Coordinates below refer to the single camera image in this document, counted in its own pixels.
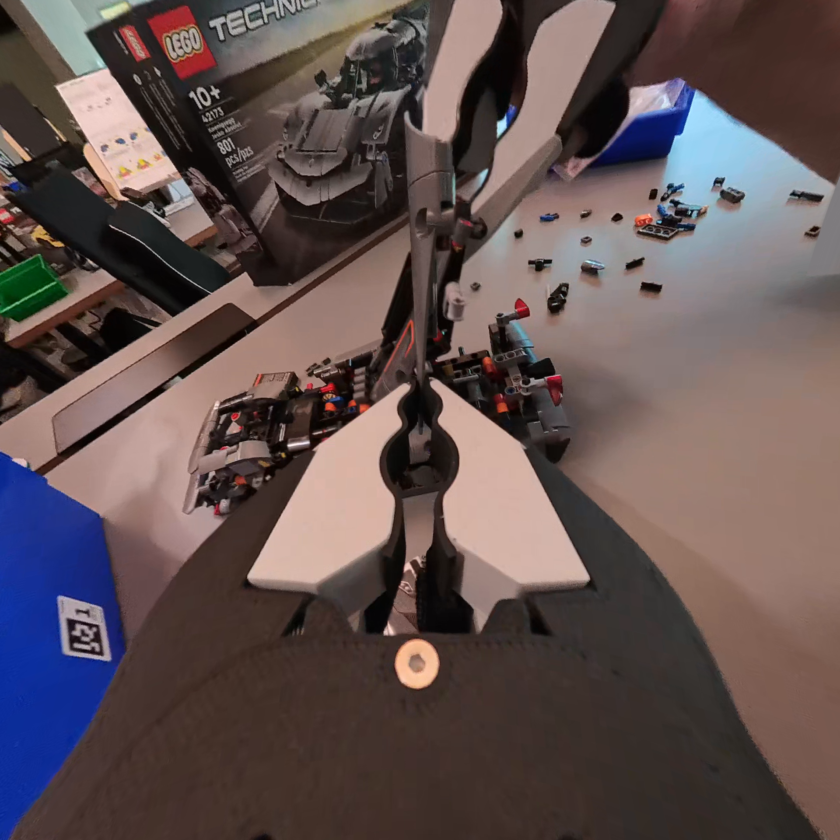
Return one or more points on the blue bin with square tag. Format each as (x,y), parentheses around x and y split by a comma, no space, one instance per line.
(46,590)

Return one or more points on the scattered loose lego pieces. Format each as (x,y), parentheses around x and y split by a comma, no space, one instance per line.
(656,231)

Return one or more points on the grey lego car model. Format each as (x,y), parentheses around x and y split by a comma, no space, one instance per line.
(262,426)

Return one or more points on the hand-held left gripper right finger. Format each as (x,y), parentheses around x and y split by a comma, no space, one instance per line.
(512,525)

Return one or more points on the pile of clear plastic bags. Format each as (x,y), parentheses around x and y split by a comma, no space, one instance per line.
(649,102)

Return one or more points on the black chair with white piping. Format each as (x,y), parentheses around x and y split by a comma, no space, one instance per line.
(151,249)

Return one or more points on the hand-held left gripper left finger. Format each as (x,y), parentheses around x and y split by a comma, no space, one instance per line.
(328,525)

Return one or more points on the lego set box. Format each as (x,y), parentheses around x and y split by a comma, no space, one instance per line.
(262,131)

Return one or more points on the long grey lego panel assembly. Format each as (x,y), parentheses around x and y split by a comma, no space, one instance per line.
(420,282)

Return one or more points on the blue plastic bin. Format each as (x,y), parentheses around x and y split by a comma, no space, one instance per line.
(656,141)

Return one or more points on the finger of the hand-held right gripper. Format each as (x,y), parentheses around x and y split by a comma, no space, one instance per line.
(564,59)
(453,59)

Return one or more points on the person's right hand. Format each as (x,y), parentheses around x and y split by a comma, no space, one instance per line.
(754,59)

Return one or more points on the green plastic bin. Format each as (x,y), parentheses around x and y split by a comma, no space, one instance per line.
(29,289)

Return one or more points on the white printed sheet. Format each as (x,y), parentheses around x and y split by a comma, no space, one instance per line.
(111,124)

